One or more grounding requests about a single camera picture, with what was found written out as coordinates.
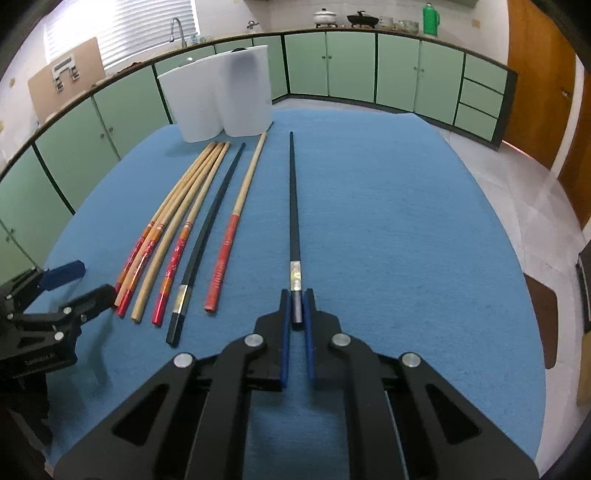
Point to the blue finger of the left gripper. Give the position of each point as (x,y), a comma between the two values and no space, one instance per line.
(62,275)

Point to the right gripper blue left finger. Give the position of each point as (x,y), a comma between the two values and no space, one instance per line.
(285,310)

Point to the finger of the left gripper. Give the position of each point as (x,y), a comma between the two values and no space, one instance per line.
(89,305)

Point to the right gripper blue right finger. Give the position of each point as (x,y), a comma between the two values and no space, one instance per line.
(309,308)

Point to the black chopstick silver band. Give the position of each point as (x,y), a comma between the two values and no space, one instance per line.
(296,283)

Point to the red handled bamboo chopstick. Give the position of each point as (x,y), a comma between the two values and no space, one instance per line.
(214,289)

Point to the green lower kitchen cabinets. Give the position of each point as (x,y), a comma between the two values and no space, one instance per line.
(53,172)

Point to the red orange bamboo chopstick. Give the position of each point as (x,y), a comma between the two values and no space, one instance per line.
(150,237)

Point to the plain bamboo chopstick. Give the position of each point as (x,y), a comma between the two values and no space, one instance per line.
(160,252)

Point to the blue table mat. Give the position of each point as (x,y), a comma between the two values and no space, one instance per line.
(397,239)

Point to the brown cardboard box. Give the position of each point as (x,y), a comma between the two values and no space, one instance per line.
(65,78)

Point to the white plastic utensil holder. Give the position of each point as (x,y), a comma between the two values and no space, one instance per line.
(224,93)

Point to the brown wooden stool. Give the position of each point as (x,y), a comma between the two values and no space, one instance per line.
(545,304)

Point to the white window blind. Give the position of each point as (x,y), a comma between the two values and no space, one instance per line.
(122,27)

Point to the white cooking pot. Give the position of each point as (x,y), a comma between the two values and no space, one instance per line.
(325,19)

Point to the black wok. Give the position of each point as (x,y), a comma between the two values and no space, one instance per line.
(363,20)

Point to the green thermos bottle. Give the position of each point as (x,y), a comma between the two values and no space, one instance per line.
(431,20)

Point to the brown wooden door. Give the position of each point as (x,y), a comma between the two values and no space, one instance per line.
(545,63)

